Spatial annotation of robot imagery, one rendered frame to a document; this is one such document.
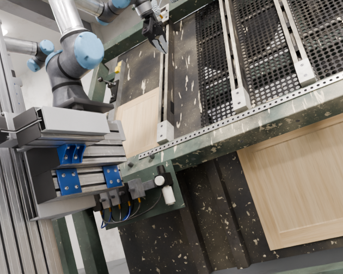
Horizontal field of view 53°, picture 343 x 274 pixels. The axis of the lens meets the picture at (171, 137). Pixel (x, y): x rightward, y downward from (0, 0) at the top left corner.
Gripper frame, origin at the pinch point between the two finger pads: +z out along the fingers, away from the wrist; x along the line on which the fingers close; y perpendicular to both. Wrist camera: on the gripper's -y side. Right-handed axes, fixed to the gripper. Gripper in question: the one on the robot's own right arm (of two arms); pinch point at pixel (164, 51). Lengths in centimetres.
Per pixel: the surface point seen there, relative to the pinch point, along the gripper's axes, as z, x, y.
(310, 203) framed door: 91, -36, -20
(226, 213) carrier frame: 84, 4, -20
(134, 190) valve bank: 49, 33, -36
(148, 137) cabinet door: 36.9, 31.7, -1.0
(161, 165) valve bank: 45, 18, -28
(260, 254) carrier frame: 108, -4, -26
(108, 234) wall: 226, 334, 242
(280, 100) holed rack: 40, -42, -16
